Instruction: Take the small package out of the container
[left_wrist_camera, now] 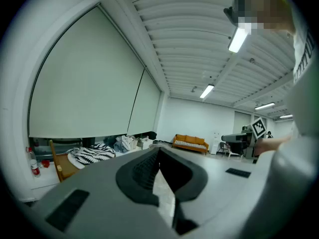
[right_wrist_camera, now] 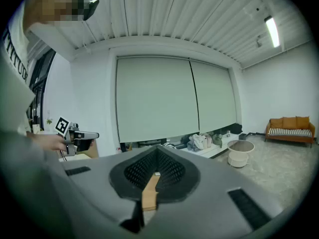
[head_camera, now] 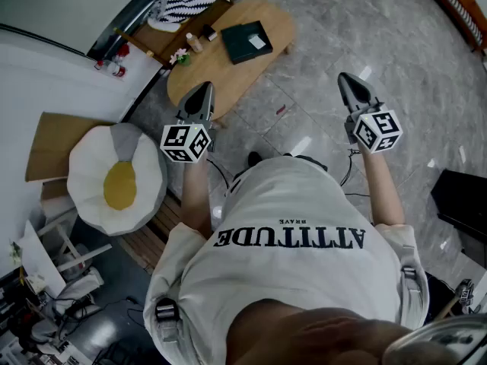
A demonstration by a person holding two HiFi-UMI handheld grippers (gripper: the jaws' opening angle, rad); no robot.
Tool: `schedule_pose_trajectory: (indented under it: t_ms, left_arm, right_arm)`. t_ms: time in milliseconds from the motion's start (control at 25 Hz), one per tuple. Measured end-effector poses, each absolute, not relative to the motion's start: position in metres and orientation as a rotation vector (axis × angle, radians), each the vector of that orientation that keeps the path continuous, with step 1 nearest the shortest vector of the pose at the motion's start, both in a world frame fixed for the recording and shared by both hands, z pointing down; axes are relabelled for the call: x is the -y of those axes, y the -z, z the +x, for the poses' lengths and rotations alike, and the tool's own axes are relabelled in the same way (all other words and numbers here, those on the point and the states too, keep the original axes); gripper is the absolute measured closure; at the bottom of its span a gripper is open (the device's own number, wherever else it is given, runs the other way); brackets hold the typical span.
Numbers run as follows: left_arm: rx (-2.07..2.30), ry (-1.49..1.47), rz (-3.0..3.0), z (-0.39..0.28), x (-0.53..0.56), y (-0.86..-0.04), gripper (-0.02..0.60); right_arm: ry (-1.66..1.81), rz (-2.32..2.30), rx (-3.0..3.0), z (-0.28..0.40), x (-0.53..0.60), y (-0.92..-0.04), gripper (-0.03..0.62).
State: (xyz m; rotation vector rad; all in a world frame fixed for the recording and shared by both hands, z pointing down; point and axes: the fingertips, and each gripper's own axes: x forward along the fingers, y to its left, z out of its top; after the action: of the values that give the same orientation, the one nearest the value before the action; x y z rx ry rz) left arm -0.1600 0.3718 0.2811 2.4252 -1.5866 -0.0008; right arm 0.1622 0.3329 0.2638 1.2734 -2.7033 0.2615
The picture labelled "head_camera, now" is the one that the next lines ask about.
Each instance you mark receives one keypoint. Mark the person's left black shoe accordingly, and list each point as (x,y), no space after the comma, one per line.
(254,159)

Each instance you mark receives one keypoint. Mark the person's right forearm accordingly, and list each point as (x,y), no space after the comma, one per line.
(382,188)

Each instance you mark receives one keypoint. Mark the small white packet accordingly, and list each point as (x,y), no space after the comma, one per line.
(257,41)

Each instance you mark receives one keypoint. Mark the large black box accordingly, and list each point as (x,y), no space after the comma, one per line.
(462,200)

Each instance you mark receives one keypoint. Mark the peach bottle with white cap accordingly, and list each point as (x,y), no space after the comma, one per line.
(194,43)

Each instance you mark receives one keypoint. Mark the pink flowers in green pot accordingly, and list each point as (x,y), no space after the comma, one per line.
(182,57)

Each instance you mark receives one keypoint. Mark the oval wooden coffee table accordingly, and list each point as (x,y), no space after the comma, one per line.
(213,78)

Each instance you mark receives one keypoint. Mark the white flowers in vase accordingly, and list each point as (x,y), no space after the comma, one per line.
(15,252)

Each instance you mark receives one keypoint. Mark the person's left forearm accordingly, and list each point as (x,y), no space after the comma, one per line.
(196,196)

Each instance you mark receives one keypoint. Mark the person in white coat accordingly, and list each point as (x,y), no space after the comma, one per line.
(289,264)

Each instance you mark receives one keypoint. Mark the white frame stand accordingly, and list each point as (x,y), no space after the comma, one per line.
(68,242)

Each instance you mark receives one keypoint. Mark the small red object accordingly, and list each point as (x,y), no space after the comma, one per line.
(281,109)

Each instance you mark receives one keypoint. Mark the small black box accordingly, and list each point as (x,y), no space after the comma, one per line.
(209,32)

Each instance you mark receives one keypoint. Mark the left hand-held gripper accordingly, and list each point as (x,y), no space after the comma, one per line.
(184,143)

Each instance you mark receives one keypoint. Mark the person's eyeglasses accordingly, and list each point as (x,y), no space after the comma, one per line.
(441,340)

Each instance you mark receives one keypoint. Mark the person's face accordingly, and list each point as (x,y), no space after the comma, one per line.
(304,333)

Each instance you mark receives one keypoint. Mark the small red and white container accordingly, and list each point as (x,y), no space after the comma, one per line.
(99,64)

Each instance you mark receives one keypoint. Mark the white side table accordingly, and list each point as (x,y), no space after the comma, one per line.
(40,257)

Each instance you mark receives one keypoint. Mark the dark green box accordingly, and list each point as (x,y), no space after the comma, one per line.
(239,49)

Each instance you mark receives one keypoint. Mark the red-labelled jar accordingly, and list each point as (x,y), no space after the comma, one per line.
(122,50)

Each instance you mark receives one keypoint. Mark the spare hand-held gripper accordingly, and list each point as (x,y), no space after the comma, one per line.
(466,295)

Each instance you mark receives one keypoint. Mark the wooden chair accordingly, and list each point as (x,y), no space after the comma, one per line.
(160,38)

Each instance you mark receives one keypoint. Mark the brown cardboard sheet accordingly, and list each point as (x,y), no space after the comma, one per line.
(49,146)

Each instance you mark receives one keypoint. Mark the egg-shaped bean bag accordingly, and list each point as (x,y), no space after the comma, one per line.
(114,173)

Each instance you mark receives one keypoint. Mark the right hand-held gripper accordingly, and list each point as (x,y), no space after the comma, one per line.
(376,131)

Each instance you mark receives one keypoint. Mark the clear bottle with red cap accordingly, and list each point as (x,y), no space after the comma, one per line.
(116,69)

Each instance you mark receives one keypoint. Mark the brown wooden piano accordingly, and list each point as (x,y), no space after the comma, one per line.
(449,2)

